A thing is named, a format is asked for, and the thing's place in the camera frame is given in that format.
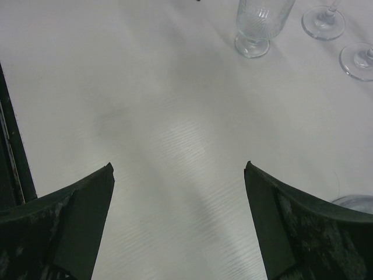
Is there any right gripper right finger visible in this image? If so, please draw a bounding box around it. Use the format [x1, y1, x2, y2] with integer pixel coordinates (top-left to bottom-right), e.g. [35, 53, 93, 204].
[244, 162, 372, 279]

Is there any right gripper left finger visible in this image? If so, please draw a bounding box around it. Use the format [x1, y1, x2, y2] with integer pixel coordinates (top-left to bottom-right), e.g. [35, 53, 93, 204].
[1, 163, 114, 279]

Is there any clear wine glass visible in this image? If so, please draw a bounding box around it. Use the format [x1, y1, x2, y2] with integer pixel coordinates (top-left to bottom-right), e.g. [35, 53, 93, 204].
[339, 43, 372, 82]

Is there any chrome wine glass rack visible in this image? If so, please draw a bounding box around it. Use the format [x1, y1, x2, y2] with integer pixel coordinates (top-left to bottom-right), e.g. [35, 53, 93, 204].
[332, 195, 373, 214]

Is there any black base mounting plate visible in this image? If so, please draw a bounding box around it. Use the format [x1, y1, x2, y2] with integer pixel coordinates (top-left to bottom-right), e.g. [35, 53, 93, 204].
[1, 71, 37, 211]

